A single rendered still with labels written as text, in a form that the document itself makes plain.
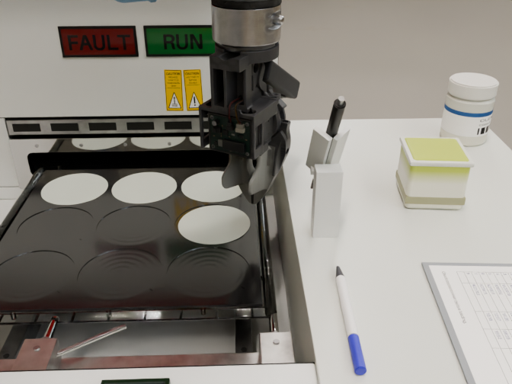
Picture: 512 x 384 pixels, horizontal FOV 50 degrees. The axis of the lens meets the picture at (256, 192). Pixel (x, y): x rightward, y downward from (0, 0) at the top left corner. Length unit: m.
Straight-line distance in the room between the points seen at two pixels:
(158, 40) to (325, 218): 0.42
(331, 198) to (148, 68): 0.43
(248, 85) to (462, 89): 0.37
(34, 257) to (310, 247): 0.36
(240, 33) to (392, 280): 0.30
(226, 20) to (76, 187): 0.43
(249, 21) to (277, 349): 0.33
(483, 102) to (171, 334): 0.55
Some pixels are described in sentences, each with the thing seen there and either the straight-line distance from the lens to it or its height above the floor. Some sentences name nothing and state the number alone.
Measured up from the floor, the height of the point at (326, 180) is 1.04.
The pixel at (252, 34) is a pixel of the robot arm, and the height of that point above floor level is 1.18.
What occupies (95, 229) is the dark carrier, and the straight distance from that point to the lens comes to 0.80.
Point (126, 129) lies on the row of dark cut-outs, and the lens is 0.96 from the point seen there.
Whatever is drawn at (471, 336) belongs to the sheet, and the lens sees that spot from 0.54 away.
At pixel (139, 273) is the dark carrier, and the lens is 0.70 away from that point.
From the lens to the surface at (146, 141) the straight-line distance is 0.96.
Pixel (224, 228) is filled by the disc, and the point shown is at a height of 0.90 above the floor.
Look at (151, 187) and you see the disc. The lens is 0.88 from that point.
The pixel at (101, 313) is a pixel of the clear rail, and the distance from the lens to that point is 0.65.
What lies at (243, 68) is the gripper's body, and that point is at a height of 1.15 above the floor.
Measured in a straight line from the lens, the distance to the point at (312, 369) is 0.50.
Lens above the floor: 1.32
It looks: 30 degrees down
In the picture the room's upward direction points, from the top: straight up
